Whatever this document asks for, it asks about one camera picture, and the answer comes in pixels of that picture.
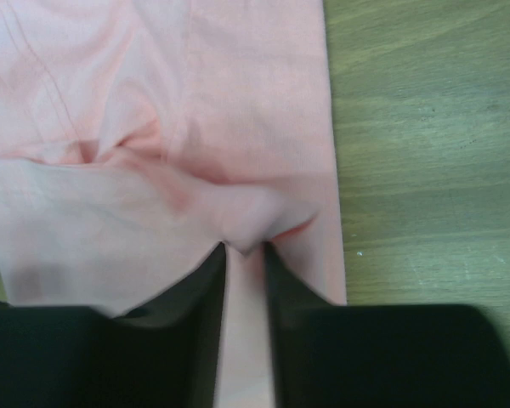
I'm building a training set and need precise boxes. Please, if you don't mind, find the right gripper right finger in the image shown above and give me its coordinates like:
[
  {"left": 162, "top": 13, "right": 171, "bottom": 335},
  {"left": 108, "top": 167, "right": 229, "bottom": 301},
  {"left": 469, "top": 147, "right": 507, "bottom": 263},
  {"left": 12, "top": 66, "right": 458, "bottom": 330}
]
[{"left": 264, "top": 244, "right": 510, "bottom": 407}]

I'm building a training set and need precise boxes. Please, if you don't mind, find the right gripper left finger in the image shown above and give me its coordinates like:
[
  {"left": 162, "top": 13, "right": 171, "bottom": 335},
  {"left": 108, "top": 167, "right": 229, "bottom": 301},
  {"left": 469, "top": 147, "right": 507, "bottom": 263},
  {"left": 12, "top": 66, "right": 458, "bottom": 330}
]
[{"left": 0, "top": 245, "right": 226, "bottom": 407}]

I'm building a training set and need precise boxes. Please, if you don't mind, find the salmon pink t-shirt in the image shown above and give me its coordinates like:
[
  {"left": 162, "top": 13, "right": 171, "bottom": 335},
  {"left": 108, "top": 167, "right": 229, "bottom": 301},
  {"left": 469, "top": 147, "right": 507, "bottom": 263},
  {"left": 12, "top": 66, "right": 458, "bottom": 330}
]
[{"left": 0, "top": 1, "right": 346, "bottom": 407}]

